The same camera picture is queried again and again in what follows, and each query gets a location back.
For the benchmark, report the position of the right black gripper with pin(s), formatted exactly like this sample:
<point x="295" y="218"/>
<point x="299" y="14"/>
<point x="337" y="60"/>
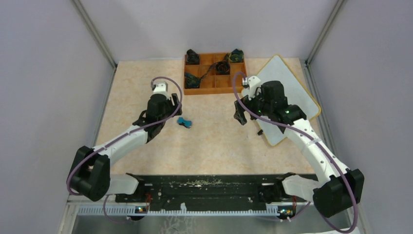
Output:
<point x="239" y="114"/>

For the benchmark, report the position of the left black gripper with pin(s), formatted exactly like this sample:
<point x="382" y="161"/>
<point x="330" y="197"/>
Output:
<point x="176" y="101"/>

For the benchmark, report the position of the blue whiteboard eraser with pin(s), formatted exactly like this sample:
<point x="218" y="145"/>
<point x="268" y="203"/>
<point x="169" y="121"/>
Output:
<point x="183" y="122"/>

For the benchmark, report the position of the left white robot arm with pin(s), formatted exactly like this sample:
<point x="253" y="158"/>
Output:
<point x="90" y="174"/>

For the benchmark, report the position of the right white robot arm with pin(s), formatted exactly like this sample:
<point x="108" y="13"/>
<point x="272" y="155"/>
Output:
<point x="337" y="187"/>

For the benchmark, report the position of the dark rolled cloth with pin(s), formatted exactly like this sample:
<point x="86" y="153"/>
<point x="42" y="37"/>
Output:
<point x="222" y="68"/>
<point x="192" y="81"/>
<point x="192" y="58"/>
<point x="236" y="56"/>

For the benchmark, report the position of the dark rolled cloth top right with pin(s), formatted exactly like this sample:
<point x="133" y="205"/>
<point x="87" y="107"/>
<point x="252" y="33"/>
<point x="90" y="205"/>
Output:
<point x="236" y="56"/>

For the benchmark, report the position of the dark rolled cloth centre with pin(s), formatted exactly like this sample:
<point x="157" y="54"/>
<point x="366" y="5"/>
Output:
<point x="222" y="68"/>

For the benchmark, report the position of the orange compartment tray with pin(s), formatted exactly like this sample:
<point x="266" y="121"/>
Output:
<point x="211" y="83"/>

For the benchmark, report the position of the dark rolled cloth top left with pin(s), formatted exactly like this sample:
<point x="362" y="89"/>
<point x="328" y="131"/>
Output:
<point x="192" y="58"/>

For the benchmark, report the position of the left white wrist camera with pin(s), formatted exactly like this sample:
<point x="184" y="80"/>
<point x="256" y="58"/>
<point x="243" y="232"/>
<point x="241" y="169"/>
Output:
<point x="160" y="88"/>

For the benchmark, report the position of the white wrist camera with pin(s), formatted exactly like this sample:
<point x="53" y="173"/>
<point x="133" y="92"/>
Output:
<point x="251" y="87"/>
<point x="160" y="88"/>

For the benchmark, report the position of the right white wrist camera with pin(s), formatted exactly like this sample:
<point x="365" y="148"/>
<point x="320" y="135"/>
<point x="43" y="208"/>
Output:
<point x="251" y="87"/>

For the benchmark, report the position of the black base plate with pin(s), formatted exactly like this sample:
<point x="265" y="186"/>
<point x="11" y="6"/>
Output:
<point x="203" y="193"/>

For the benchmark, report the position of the right aluminium corner post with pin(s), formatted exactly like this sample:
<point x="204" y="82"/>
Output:
<point x="325" y="30"/>

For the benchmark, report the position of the aluminium corner post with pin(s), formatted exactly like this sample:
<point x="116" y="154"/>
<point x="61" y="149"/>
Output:
<point x="94" y="32"/>
<point x="325" y="30"/>

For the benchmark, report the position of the left aluminium corner post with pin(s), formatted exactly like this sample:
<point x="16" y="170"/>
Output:
<point x="94" y="32"/>

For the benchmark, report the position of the aluminium front rail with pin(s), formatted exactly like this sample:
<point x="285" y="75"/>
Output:
<point x="160" y="214"/>

